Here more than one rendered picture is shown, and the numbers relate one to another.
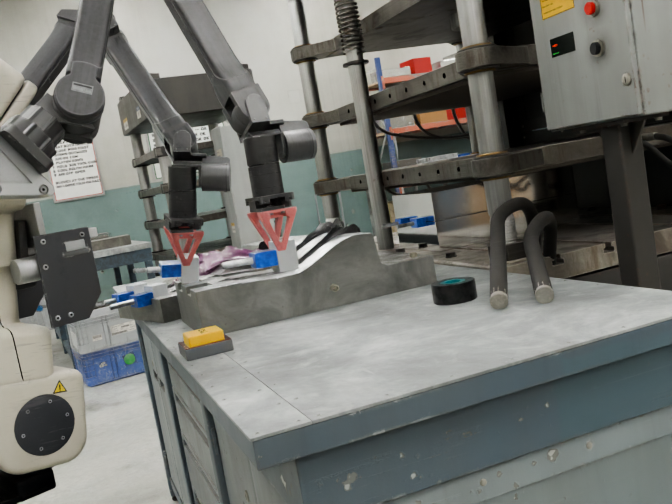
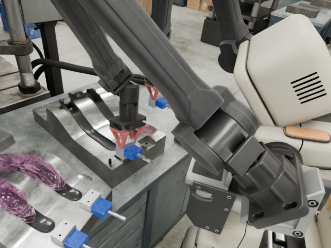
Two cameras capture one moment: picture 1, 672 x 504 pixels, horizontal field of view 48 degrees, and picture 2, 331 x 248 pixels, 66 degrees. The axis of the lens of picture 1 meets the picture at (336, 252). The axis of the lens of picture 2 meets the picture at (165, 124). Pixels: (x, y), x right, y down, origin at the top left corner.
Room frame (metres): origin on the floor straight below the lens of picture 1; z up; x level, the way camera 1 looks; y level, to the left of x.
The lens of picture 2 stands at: (1.83, 0.88, 1.48)
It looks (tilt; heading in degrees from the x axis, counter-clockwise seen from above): 36 degrees down; 236
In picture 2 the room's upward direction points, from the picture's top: 8 degrees clockwise
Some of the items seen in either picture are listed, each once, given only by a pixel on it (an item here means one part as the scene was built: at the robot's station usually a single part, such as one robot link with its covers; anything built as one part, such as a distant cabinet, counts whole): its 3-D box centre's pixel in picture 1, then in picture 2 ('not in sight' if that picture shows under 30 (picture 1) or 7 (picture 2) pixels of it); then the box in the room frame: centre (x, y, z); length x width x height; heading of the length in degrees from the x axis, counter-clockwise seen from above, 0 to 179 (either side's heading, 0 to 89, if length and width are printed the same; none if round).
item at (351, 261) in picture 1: (301, 271); (96, 122); (1.60, 0.08, 0.87); 0.50 x 0.26 x 0.14; 110
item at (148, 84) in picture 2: (271, 224); (156, 88); (1.36, 0.11, 0.99); 0.07 x 0.07 x 0.09; 20
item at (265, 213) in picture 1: (275, 224); not in sight; (1.34, 0.10, 0.99); 0.07 x 0.07 x 0.09; 20
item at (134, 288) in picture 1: (119, 299); (80, 243); (1.79, 0.53, 0.86); 0.13 x 0.05 x 0.05; 127
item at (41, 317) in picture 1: (39, 313); not in sight; (7.61, 3.07, 0.16); 0.60 x 0.42 x 0.33; 110
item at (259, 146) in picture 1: (264, 150); not in sight; (1.36, 0.09, 1.12); 0.07 x 0.06 x 0.07; 116
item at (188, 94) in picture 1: (206, 198); not in sight; (6.55, 1.02, 1.03); 1.54 x 0.94 x 2.06; 23
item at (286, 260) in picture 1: (258, 259); (164, 104); (1.34, 0.14, 0.94); 0.13 x 0.05 x 0.05; 110
